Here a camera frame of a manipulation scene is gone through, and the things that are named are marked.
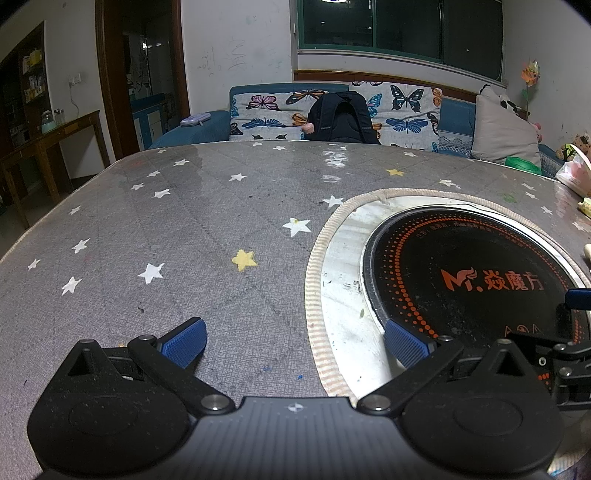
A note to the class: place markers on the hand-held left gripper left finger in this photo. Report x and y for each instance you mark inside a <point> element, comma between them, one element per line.
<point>184,344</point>

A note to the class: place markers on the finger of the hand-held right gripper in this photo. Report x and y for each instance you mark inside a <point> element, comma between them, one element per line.
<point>581,299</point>
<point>554,347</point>

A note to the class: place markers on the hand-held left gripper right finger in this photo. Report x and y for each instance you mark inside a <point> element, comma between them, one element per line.
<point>406,344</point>

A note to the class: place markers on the black round induction cooker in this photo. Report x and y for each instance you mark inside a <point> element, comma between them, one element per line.
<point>461,286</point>

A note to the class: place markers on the white plastic bag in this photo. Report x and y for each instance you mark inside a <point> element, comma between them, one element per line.
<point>575,175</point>

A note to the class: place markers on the green plastic item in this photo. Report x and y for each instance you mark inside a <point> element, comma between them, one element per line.
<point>521,164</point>

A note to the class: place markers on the brown teddy bear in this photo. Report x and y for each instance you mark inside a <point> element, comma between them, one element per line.
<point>581,144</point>

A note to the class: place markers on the pink plush toy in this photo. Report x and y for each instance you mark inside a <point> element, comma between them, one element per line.
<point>536,131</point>

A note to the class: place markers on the grey pillow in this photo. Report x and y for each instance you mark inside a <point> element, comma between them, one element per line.
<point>501,131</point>

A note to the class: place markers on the panda plush toy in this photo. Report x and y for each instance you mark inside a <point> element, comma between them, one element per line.
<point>510,105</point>

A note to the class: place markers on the blue sofa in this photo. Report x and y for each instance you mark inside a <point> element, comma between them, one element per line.
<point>203,127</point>

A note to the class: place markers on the purple pouch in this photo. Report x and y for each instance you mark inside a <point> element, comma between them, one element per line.
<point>195,120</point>

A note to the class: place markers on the black backpack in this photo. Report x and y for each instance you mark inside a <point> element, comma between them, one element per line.
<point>341,120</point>

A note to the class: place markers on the brown wooden side table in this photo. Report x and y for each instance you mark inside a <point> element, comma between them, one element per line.
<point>60,131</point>

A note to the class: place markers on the butterfly print sofa cover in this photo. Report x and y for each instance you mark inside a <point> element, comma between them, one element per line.
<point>272,110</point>

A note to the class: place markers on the small glass jar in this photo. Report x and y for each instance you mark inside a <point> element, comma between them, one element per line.
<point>58,117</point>

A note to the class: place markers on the pale green jar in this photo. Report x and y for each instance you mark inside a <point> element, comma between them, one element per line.
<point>48,122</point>

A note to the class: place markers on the dark window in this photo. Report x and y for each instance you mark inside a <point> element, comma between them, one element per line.
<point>397,27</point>

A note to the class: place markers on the brown wooden door frame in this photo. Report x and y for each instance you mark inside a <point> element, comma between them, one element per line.
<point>105,78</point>

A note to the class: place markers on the white wall socket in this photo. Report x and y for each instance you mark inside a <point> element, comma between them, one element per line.
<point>75,80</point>

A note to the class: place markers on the wall shelf with boxes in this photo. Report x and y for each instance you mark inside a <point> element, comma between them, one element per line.
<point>30,78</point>

